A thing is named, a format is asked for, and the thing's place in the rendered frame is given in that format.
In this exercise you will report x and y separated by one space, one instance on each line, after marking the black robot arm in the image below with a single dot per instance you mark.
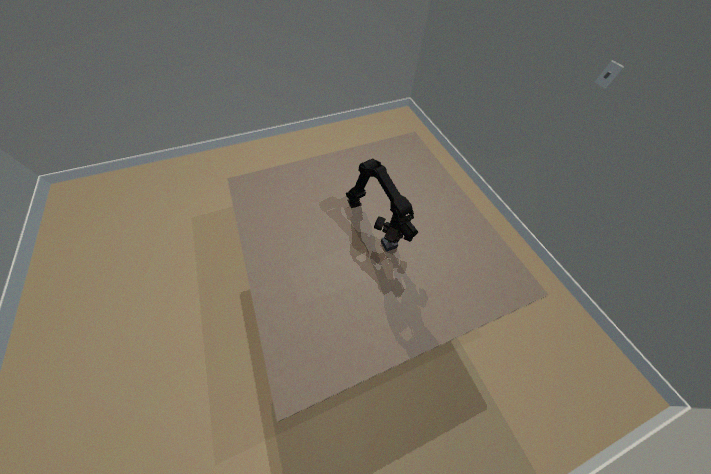
400 206

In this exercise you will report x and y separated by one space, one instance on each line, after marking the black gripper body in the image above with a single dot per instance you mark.
380 223

